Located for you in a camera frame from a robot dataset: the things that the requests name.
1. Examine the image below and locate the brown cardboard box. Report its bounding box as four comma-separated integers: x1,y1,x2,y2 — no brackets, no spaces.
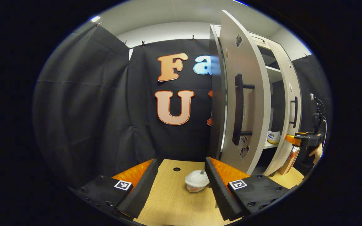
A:
277,146,300,176

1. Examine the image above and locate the black door handle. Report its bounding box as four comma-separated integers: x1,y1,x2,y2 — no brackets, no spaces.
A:
289,96,299,129
232,73,255,147

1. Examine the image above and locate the white shoe cabinet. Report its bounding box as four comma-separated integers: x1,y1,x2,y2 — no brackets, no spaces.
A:
208,24,288,176

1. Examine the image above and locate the white striped canvas shoe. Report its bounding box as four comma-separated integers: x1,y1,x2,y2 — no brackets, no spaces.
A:
267,131,281,145

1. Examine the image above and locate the black backdrop cloth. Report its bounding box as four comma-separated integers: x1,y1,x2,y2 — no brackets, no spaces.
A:
32,24,332,189

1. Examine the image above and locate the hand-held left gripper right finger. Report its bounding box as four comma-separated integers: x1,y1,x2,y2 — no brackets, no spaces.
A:
204,157,296,221

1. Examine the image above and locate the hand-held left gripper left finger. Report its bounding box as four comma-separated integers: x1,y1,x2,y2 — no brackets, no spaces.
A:
69,159,159,219

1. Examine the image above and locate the white net-wrapped round item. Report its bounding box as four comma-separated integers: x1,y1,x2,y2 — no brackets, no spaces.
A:
184,169,210,193

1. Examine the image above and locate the white cabinet door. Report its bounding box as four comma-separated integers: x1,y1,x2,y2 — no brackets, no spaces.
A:
220,9,272,175
264,40,303,177

